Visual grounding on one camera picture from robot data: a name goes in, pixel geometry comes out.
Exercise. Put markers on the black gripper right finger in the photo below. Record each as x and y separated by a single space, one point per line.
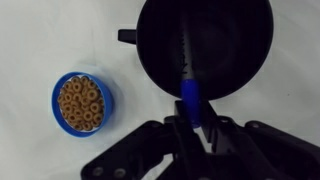
240 140

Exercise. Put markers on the blue bowl of cereal rings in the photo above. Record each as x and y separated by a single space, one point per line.
81 103

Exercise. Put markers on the white tablecloth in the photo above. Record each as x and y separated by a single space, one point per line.
50 40

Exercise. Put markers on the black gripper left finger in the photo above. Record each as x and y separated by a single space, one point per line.
180 120

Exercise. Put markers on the blue capped black marker pen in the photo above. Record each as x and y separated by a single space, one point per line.
190 96

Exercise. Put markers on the black cup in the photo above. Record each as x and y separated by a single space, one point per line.
226 43

